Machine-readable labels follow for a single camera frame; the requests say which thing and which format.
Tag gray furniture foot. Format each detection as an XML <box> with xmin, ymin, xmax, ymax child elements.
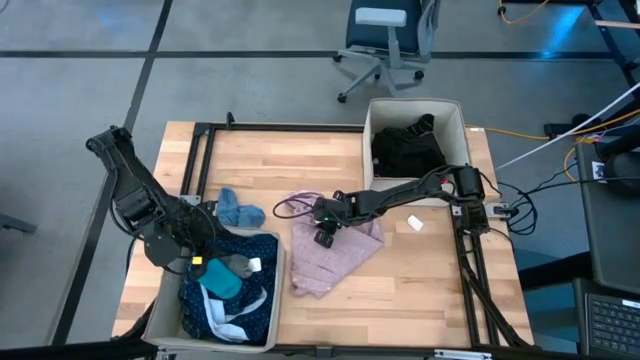
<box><xmin>0</xmin><ymin>212</ymin><xmax>39</xmax><ymax>234</ymax></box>

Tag black cable bundle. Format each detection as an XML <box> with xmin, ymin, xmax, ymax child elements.
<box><xmin>492</xmin><ymin>169</ymin><xmax>566</xmax><ymax>236</ymax></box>

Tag white cable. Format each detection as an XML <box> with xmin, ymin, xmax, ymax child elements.
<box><xmin>494</xmin><ymin>82</ymin><xmax>640</xmax><ymax>171</ymax></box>

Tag beige fabric storage bin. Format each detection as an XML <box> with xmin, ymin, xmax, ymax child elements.
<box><xmin>362</xmin><ymin>97</ymin><xmax>474</xmax><ymax>207</ymax></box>
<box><xmin>141</xmin><ymin>225</ymin><xmax>287</xmax><ymax>354</ymax></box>

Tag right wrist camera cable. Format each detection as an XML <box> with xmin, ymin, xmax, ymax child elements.
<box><xmin>272</xmin><ymin>196</ymin><xmax>324</xmax><ymax>221</ymax></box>

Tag black aluminium table frame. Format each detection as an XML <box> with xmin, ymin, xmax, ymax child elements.
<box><xmin>112</xmin><ymin>110</ymin><xmax>534</xmax><ymax>351</ymax></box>

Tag blue-gray cloth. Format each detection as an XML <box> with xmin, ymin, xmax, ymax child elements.
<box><xmin>216</xmin><ymin>187</ymin><xmax>266</xmax><ymax>229</ymax></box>

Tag black striped sock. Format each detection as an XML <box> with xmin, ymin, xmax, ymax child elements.
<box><xmin>405</xmin><ymin>113</ymin><xmax>436</xmax><ymax>136</ymax></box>

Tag pink shirt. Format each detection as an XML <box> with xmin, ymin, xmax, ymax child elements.
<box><xmin>287</xmin><ymin>189</ymin><xmax>386</xmax><ymax>300</ymax></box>

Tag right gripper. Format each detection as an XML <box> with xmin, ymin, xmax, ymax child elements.
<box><xmin>312</xmin><ymin>192</ymin><xmax>362</xmax><ymax>250</ymax></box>

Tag yellow floor cable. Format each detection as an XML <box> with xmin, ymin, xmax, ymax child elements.
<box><xmin>464</xmin><ymin>108</ymin><xmax>640</xmax><ymax>181</ymax></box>
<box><xmin>498</xmin><ymin>0</ymin><xmax>551</xmax><ymax>25</ymax></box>

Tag navy dotted shirt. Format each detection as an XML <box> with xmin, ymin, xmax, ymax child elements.
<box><xmin>178</xmin><ymin>233</ymin><xmax>279</xmax><ymax>346</ymax></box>

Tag black desk leg frame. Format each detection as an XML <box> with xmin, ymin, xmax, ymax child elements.
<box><xmin>589</xmin><ymin>0</ymin><xmax>640</xmax><ymax>86</ymax></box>

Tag black garment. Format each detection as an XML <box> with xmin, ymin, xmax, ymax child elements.
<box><xmin>370</xmin><ymin>113</ymin><xmax>449</xmax><ymax>180</ymax></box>

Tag gray office chair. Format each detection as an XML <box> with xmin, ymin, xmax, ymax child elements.
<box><xmin>332</xmin><ymin>0</ymin><xmax>444</xmax><ymax>105</ymax></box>

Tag teal and purple sock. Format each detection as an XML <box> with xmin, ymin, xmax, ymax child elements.
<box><xmin>197</xmin><ymin>253</ymin><xmax>255</xmax><ymax>300</ymax></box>

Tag black round object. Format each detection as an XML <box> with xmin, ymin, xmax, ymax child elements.
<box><xmin>602</xmin><ymin>149</ymin><xmax>640</xmax><ymax>196</ymax></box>

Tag black laptop keyboard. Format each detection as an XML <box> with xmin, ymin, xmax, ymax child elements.
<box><xmin>574</xmin><ymin>278</ymin><xmax>640</xmax><ymax>360</ymax></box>

